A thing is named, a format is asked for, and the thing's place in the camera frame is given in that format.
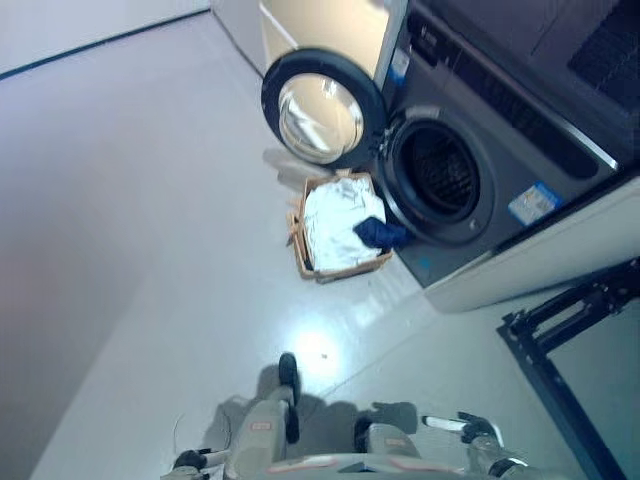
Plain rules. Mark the dark blue garment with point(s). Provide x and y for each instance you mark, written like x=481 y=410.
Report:
x=380 y=232

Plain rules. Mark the white cloth in basket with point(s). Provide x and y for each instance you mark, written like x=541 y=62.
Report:
x=336 y=225

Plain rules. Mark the robot right silver arm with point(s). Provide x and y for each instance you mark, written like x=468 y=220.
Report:
x=500 y=457

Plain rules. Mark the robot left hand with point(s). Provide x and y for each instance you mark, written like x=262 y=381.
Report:
x=197 y=457

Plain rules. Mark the robot left silver leg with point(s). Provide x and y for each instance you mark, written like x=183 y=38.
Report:
x=260 y=435

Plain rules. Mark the robot right silver leg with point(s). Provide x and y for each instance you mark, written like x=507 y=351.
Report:
x=387 y=440

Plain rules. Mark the robot left silver arm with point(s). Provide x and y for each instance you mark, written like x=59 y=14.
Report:
x=187 y=474

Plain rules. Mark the robot silver leg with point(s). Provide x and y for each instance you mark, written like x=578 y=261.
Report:
x=387 y=440
x=260 y=435

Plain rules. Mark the white base under washer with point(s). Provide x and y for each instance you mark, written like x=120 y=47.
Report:
x=540 y=250

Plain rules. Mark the woven wooden laundry basket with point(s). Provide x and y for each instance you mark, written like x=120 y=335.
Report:
x=306 y=235

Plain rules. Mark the blue energy label sticker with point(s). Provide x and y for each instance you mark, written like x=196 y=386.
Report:
x=535 y=198

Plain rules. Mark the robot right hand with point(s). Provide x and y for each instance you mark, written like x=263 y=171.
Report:
x=467 y=425

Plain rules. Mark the white cabinet beside washer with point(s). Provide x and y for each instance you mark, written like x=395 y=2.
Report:
x=310 y=27

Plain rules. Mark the grey front-load washing machine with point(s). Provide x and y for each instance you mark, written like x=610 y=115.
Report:
x=505 y=125

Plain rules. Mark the round washing machine door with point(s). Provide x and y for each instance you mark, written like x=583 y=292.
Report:
x=320 y=107

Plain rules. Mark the robot left black foot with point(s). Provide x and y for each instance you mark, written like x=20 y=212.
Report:
x=289 y=375

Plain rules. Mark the black metal frame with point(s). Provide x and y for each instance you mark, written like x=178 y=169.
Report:
x=565 y=320

